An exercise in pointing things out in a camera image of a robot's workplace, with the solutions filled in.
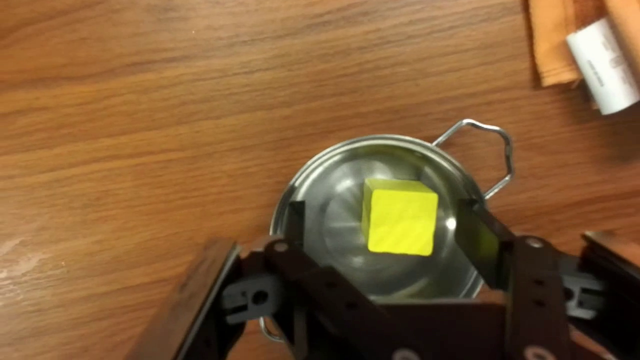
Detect orange cloth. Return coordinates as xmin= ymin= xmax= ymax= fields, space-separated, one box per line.
xmin=527 ymin=0 xmax=640 ymax=108

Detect white cylinder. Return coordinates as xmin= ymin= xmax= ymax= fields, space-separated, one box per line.
xmin=566 ymin=17 xmax=640 ymax=116

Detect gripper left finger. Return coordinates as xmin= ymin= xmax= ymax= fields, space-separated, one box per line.
xmin=125 ymin=200 xmax=396 ymax=360

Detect silver pot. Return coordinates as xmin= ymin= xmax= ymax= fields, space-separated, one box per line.
xmin=258 ymin=119 xmax=515 ymax=344

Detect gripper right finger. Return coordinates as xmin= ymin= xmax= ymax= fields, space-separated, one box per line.
xmin=456 ymin=199 xmax=640 ymax=360

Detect yellow block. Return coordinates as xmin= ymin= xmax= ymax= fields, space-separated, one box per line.
xmin=361 ymin=178 xmax=439 ymax=257

